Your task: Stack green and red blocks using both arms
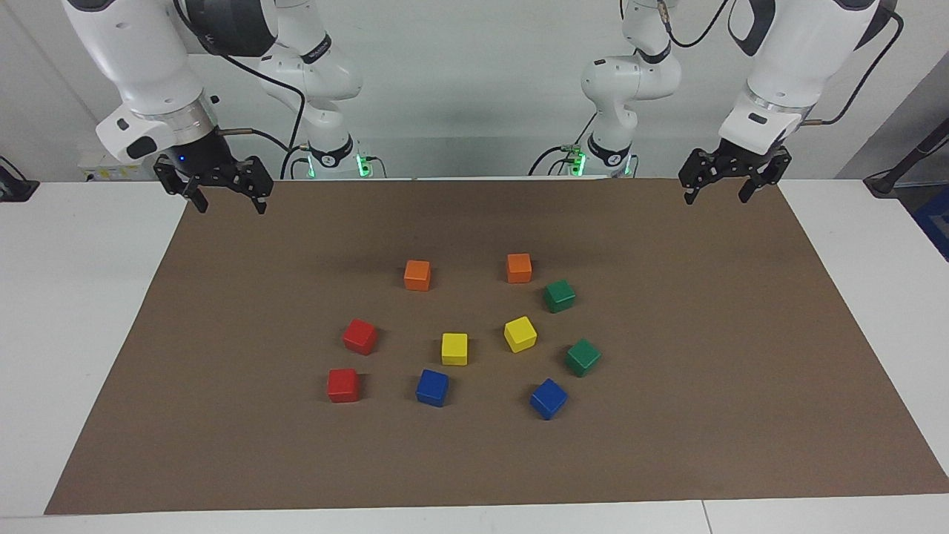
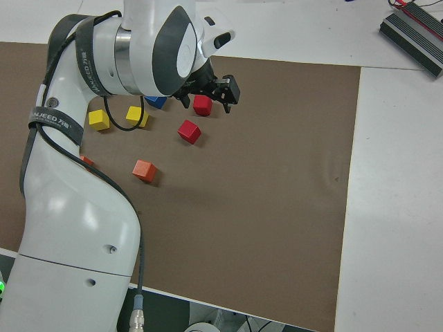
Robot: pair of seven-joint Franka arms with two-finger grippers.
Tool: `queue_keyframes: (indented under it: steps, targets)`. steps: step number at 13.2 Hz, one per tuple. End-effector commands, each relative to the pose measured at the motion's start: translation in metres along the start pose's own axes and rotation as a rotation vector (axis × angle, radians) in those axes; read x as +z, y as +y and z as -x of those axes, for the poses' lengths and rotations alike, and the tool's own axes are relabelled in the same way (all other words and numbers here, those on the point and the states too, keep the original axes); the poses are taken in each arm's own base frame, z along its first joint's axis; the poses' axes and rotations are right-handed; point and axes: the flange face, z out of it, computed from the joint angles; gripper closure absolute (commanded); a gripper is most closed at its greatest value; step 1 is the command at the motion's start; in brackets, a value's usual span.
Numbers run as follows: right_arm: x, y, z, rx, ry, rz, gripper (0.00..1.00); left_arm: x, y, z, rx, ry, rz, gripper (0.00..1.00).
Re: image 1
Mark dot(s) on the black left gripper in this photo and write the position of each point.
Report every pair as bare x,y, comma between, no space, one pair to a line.
734,162

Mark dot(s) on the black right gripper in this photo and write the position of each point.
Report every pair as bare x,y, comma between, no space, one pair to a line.
200,159

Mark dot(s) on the red wooden cube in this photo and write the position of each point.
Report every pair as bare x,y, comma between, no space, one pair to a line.
360,337
343,386

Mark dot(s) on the green wooden cube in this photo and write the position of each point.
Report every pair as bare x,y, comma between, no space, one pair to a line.
583,357
559,296

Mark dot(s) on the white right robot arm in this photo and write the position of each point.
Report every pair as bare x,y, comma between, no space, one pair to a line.
141,59

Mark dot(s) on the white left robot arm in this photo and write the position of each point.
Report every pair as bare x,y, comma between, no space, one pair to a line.
793,59

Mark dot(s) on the white labelled box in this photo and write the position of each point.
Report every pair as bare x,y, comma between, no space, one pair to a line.
118,163

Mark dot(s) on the black tripod stand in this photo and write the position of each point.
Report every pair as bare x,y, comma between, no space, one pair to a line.
908,159

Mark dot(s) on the orange wooden cube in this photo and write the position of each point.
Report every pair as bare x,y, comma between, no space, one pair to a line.
519,268
417,275

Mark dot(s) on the blue striped panel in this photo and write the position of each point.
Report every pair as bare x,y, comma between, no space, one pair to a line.
936,222

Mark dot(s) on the yellow wooden cube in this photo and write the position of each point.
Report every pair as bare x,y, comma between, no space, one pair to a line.
520,334
454,348

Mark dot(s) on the blue wooden cube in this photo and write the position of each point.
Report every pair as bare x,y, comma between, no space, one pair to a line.
432,387
549,398

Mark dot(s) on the brown paper mat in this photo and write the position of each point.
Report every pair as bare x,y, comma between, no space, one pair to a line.
474,460

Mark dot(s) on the black clamp mount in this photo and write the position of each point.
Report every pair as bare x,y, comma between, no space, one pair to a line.
15,185

